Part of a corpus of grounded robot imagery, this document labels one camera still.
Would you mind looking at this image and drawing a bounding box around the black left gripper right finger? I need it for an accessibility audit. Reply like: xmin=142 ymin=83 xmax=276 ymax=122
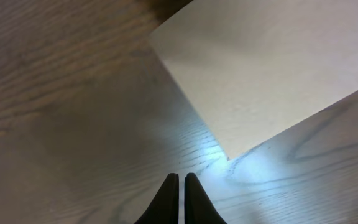
xmin=184 ymin=173 xmax=226 ymax=224

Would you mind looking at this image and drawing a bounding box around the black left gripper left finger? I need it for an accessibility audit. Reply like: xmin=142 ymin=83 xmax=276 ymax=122
xmin=135 ymin=173 xmax=179 ymax=224

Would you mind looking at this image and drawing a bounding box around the cardboard box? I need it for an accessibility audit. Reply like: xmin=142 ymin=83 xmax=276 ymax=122
xmin=150 ymin=0 xmax=358 ymax=159

